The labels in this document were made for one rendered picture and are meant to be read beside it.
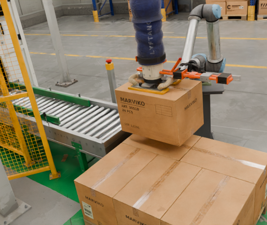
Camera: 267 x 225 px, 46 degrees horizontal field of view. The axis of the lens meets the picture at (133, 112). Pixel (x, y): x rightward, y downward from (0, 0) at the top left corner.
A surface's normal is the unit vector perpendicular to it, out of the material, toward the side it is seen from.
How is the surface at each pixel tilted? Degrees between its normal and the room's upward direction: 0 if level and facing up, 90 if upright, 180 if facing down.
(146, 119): 90
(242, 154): 0
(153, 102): 90
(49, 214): 0
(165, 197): 0
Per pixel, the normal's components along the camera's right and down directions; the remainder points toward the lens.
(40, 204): -0.12, -0.88
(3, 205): 0.79, 0.18
